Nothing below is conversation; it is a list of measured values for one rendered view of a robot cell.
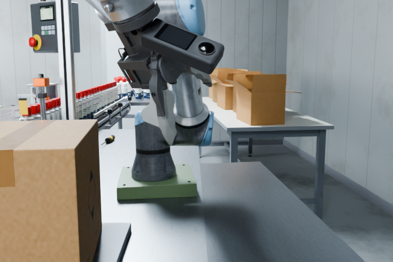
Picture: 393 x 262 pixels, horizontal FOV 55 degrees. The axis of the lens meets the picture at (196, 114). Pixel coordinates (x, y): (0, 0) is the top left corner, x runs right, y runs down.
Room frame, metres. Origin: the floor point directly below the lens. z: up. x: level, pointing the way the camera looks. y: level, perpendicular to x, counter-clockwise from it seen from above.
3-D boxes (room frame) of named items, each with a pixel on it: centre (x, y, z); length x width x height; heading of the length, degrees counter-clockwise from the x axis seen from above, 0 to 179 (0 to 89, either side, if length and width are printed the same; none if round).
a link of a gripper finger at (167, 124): (0.59, 0.06, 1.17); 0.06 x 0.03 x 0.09; 55
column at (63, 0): (1.44, 0.49, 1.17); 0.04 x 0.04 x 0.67; 1
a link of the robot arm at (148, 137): (1.25, 0.14, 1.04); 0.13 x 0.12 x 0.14; 82
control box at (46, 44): (1.51, 0.55, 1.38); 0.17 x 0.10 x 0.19; 56
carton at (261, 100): (2.94, -0.50, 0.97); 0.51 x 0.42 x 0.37; 102
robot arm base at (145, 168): (1.25, 0.15, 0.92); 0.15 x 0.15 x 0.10
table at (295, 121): (3.79, -0.49, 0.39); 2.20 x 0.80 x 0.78; 7
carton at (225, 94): (3.75, -0.37, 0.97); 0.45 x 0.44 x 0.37; 99
